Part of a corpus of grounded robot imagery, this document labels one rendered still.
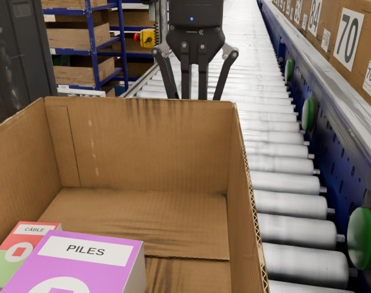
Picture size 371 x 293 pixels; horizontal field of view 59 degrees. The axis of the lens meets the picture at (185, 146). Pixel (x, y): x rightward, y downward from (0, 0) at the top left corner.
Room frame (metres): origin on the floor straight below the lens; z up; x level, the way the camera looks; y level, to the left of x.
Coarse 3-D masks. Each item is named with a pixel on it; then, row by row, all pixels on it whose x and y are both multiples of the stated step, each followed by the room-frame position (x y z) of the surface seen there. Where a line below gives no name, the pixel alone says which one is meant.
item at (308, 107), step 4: (308, 100) 0.67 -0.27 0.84; (312, 100) 0.67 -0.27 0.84; (304, 104) 0.69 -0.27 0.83; (308, 104) 0.66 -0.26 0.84; (312, 104) 0.66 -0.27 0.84; (304, 108) 0.68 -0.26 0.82; (308, 108) 0.65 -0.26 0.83; (312, 108) 0.65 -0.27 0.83; (304, 112) 0.67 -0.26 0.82; (308, 112) 0.65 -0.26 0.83; (312, 112) 0.64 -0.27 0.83; (304, 116) 0.66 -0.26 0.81; (308, 116) 0.64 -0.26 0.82; (312, 116) 0.64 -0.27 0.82; (304, 120) 0.66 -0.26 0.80; (308, 120) 0.64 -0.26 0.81; (304, 124) 0.66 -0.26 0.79; (308, 124) 0.64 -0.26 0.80; (304, 128) 0.66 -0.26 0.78; (308, 128) 0.65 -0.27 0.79
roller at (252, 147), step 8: (248, 144) 0.65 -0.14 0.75; (256, 144) 0.65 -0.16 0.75; (264, 144) 0.65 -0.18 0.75; (272, 144) 0.65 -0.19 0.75; (280, 144) 0.65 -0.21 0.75; (288, 144) 0.65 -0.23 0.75; (248, 152) 0.64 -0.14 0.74; (256, 152) 0.63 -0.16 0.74; (264, 152) 0.63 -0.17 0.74; (272, 152) 0.63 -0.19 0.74; (280, 152) 0.63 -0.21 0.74; (288, 152) 0.62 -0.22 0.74; (296, 152) 0.62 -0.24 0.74; (304, 152) 0.62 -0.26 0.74
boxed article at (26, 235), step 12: (24, 228) 0.31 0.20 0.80; (36, 228) 0.31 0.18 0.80; (48, 228) 0.31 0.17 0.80; (60, 228) 0.32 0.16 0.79; (12, 240) 0.29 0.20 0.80; (24, 240) 0.29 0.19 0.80; (36, 240) 0.29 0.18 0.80; (0, 252) 0.27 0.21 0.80; (12, 252) 0.27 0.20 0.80; (24, 252) 0.27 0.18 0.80; (0, 264) 0.26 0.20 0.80; (12, 264) 0.26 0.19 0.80; (0, 276) 0.24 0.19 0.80; (0, 288) 0.23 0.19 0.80
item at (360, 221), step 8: (360, 208) 0.30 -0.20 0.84; (352, 216) 0.31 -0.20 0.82; (360, 216) 0.29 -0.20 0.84; (368, 216) 0.28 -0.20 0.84; (352, 224) 0.30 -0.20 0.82; (360, 224) 0.29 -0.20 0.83; (368, 224) 0.28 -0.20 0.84; (352, 232) 0.30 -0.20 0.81; (360, 232) 0.28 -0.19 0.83; (368, 232) 0.27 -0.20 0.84; (352, 240) 0.29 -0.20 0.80; (360, 240) 0.27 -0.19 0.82; (368, 240) 0.26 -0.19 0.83; (352, 248) 0.28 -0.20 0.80; (360, 248) 0.27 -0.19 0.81; (368, 248) 0.26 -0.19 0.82; (352, 256) 0.28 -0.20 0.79; (360, 256) 0.27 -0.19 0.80; (368, 256) 0.26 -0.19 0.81; (360, 264) 0.26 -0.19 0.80; (368, 264) 0.25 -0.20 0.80
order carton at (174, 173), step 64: (0, 128) 0.36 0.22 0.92; (64, 128) 0.46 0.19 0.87; (128, 128) 0.46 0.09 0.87; (192, 128) 0.45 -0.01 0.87; (0, 192) 0.33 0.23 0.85; (64, 192) 0.45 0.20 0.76; (128, 192) 0.45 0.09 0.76; (192, 192) 0.45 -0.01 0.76; (192, 256) 0.31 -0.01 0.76; (256, 256) 0.16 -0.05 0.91
